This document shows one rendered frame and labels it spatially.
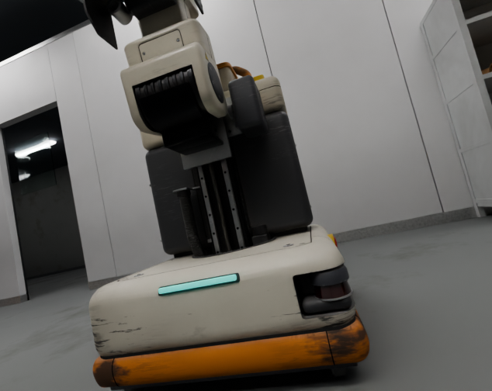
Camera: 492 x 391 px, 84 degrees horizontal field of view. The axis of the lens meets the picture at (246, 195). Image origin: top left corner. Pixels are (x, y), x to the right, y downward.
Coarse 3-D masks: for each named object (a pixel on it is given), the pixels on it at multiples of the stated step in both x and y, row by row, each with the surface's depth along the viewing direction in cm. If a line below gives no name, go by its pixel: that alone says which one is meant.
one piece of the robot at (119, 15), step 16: (96, 0) 70; (112, 0) 73; (128, 0) 72; (144, 0) 71; (160, 0) 70; (96, 16) 68; (128, 16) 76; (144, 16) 74; (96, 32) 67; (112, 32) 73
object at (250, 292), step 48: (288, 240) 74; (144, 288) 62; (192, 288) 60; (240, 288) 56; (288, 288) 54; (336, 288) 53; (96, 336) 64; (144, 336) 61; (192, 336) 58; (240, 336) 57; (288, 336) 55; (336, 336) 52; (144, 384) 63
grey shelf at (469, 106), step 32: (448, 0) 174; (480, 0) 198; (448, 32) 183; (480, 32) 183; (448, 64) 192; (480, 64) 204; (448, 96) 202; (480, 96) 166; (480, 128) 174; (480, 160) 182; (480, 192) 191
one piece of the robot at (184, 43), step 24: (192, 0) 83; (144, 24) 75; (168, 24) 74; (192, 24) 69; (144, 48) 72; (168, 48) 70; (192, 48) 64; (120, 72) 69; (144, 72) 67; (168, 72) 66; (216, 72) 74; (216, 96) 69; (144, 120) 70
